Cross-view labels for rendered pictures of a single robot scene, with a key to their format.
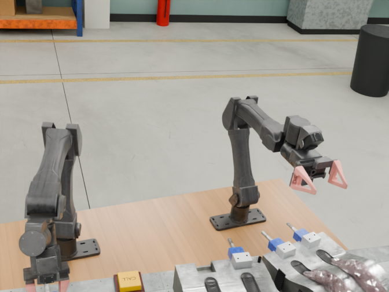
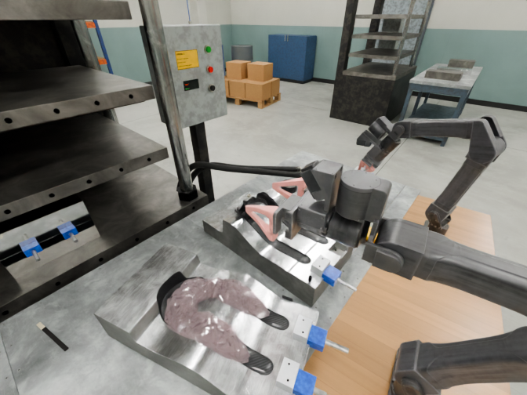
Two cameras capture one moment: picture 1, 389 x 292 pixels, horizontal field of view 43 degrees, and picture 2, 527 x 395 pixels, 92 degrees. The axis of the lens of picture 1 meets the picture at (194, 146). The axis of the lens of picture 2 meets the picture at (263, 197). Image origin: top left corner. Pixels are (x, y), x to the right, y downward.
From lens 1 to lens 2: 159 cm
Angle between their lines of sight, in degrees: 109
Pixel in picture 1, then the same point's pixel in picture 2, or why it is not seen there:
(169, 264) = (376, 273)
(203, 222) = not seen: hidden behind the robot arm
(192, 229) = (415, 329)
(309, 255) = (277, 350)
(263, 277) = (294, 266)
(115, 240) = not seen: hidden behind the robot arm
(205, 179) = not seen: outside the picture
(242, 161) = (463, 344)
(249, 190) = (410, 355)
